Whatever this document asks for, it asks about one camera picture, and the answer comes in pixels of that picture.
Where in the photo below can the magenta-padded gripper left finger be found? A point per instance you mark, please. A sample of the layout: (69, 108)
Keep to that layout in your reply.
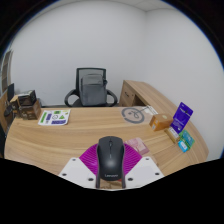
(80, 169)

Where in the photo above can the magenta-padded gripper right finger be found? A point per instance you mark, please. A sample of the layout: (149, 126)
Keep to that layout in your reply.
(141, 169)

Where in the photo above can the black computer mouse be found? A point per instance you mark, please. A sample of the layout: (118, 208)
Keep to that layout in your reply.
(110, 160)

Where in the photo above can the cartoon-printed mouse pad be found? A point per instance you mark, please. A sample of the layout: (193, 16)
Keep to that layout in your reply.
(138, 145)

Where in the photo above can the flat yellow box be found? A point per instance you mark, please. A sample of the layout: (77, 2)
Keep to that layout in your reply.
(172, 135)

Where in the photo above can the orange cardboard box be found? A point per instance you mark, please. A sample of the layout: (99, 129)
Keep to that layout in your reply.
(161, 122)

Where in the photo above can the green and blue packet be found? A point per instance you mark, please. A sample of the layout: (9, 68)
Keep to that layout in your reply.
(186, 141)

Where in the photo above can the round grey printed pad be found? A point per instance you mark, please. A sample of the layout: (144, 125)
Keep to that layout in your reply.
(134, 115)

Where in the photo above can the white sticker sheet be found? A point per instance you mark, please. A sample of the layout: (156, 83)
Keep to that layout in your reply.
(54, 117)

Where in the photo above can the purple card package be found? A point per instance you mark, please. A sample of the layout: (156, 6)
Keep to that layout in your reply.
(181, 117)

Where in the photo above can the black mesh office chair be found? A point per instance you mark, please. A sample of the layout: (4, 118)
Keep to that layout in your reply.
(72, 95)

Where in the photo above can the large open brown carton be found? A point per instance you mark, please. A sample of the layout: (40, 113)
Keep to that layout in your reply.
(30, 110)

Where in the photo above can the grey backpack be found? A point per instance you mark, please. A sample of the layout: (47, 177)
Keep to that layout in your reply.
(93, 90)

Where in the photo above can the small brown carton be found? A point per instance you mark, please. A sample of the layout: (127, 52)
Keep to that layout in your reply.
(14, 106)

